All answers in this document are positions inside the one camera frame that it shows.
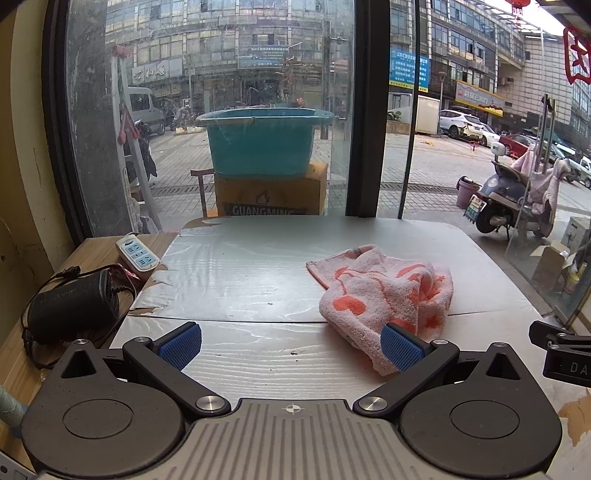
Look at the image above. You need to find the red car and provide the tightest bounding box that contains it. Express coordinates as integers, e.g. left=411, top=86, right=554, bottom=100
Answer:
left=499, top=133, right=536, bottom=158

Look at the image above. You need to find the light grey van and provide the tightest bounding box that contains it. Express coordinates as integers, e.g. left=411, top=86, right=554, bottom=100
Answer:
left=128, top=86, right=166, bottom=137

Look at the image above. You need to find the pink towel with orange stars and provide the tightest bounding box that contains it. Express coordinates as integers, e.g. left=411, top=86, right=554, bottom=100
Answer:
left=306, top=244, right=454, bottom=377

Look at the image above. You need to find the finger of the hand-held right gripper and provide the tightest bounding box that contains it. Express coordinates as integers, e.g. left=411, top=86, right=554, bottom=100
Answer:
left=529, top=319, right=591, bottom=350

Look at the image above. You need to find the wooden chair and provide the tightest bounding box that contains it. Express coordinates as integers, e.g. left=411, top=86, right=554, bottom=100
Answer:
left=190, top=168, right=219, bottom=219

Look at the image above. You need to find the red paper window decoration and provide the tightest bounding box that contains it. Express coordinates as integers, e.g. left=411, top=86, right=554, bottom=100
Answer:
left=563, top=25, right=591, bottom=86

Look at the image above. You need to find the red lantern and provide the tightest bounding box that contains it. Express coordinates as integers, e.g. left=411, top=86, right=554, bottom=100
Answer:
left=507, top=0, right=533, bottom=29

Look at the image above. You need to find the black window pillar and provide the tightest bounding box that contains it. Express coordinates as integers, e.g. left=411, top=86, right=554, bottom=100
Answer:
left=347, top=0, right=392, bottom=219

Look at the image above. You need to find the white car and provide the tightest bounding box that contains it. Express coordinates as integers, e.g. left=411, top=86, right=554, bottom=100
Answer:
left=438, top=109, right=502, bottom=147

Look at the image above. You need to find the dark blue scooter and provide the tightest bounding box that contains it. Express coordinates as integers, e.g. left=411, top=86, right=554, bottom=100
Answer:
left=463, top=138, right=555, bottom=241

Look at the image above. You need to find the purple bucket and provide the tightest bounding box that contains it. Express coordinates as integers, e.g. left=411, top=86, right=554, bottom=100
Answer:
left=457, top=176, right=484, bottom=209

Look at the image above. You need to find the open brown cardboard box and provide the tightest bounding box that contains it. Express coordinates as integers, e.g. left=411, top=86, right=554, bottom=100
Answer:
left=530, top=239, right=572, bottom=294

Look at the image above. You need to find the blue sign board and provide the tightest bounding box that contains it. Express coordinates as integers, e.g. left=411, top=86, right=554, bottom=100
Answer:
left=389, top=48, right=430, bottom=92

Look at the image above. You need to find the silver car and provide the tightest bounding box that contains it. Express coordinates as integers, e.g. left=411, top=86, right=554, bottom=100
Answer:
left=567, top=154, right=591, bottom=190

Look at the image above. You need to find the pink scooter cover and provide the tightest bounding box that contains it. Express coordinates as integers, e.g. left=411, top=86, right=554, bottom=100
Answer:
left=510, top=143, right=574, bottom=239

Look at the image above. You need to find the white kiosk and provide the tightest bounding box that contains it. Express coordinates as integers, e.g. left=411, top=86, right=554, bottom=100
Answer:
left=414, top=95, right=442, bottom=136

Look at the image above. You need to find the white blue power strip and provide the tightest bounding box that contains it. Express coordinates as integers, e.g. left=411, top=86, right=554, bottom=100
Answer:
left=115, top=233, right=161, bottom=273

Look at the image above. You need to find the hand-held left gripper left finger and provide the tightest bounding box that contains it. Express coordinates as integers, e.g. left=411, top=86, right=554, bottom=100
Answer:
left=59, top=322, right=232, bottom=422

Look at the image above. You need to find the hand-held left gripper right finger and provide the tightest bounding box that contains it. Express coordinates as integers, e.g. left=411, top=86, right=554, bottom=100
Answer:
left=352, top=322, right=537, bottom=419

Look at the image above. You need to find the teal plastic tub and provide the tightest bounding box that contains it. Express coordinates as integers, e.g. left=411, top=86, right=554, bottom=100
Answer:
left=195, top=108, right=336, bottom=179

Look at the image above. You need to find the aluminium ladder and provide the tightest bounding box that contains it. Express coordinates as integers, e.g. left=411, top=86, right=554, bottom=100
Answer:
left=116, top=45, right=163, bottom=232

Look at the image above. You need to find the black power adapter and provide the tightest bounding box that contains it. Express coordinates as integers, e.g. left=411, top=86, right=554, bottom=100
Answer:
left=21, top=268, right=123, bottom=346

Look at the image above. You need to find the red cloth on ladder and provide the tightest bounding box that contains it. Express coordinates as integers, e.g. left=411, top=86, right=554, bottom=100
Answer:
left=118, top=102, right=140, bottom=145

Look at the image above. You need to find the yellow cardboard box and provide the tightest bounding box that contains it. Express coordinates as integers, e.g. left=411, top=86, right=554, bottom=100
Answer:
left=214, top=161, right=329, bottom=217

